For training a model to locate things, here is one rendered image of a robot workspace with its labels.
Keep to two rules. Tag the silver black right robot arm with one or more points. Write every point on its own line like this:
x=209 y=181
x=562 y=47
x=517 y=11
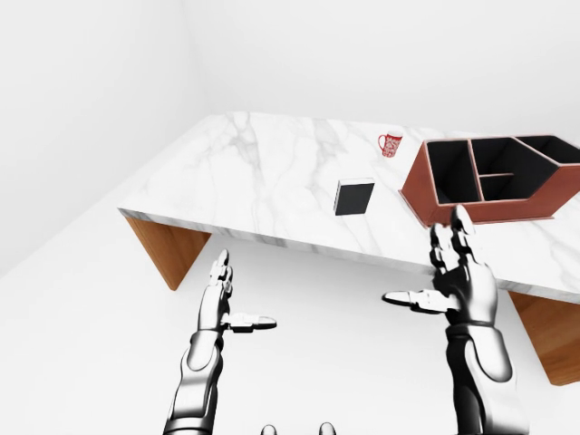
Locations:
x=482 y=380

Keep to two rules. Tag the wooden table leg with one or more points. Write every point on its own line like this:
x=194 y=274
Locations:
x=165 y=251
x=550 y=340

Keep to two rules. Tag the red patterned mug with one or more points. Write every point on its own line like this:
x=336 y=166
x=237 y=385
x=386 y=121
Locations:
x=391 y=145

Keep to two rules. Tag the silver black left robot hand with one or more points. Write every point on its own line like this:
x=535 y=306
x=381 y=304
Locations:
x=213 y=304

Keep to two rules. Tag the red-brown desk caddy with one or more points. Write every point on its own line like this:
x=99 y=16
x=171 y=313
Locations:
x=489 y=181

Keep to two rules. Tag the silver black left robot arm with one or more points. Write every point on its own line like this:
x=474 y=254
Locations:
x=192 y=385

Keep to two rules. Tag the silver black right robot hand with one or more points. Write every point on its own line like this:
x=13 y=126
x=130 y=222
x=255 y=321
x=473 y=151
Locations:
x=471 y=290

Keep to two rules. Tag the black book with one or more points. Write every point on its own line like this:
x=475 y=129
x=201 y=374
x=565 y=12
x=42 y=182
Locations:
x=353 y=196

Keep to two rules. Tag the small silver rounded shape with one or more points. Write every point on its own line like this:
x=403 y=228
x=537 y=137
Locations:
x=326 y=428
x=268 y=429

